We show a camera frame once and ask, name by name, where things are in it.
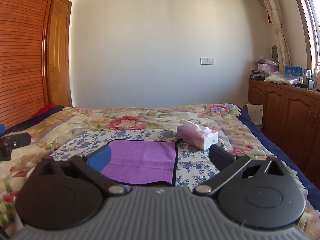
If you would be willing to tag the patterned beige curtain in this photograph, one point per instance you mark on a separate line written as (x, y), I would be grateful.
(276, 17)

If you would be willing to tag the white wall socket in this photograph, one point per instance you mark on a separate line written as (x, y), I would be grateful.
(207, 61)

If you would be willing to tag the blue gift box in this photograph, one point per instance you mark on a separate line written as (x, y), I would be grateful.
(293, 72)

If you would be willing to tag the woven hand fan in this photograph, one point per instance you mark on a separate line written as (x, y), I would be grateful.
(275, 53)

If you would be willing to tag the red cloth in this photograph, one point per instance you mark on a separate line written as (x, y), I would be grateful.
(46, 108)

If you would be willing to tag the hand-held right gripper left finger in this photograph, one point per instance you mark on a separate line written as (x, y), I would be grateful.
(100, 158)

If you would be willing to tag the small white bottle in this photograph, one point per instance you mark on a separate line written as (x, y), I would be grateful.
(301, 81)

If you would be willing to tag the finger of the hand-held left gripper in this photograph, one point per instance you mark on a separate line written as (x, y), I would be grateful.
(16, 140)

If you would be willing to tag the wooden door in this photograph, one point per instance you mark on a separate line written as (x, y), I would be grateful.
(60, 55)

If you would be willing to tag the floral blanket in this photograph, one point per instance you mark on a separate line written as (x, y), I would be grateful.
(125, 120)

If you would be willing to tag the pink kettle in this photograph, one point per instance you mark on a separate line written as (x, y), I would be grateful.
(318, 78)

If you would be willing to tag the wooden cabinet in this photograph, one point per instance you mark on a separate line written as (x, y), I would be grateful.
(287, 110)

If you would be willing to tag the slatted wooden wardrobe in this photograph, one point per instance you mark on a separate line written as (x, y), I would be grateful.
(22, 55)

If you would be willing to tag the pink tissue box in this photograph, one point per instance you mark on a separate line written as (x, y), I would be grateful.
(197, 136)

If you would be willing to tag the clear plastic bag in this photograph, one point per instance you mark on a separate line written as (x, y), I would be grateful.
(280, 78)

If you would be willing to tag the purple towel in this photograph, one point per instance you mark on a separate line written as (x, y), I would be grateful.
(142, 160)

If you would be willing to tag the white paper box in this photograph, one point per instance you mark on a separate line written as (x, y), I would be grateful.
(255, 113)

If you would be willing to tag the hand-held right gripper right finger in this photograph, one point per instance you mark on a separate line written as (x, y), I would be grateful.
(220, 155)

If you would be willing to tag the stack of books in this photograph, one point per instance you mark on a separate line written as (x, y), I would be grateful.
(257, 75)

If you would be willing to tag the blue floral cloth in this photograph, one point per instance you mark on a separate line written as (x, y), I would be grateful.
(82, 140)

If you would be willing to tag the wooden window frame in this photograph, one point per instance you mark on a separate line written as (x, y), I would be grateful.
(306, 17)

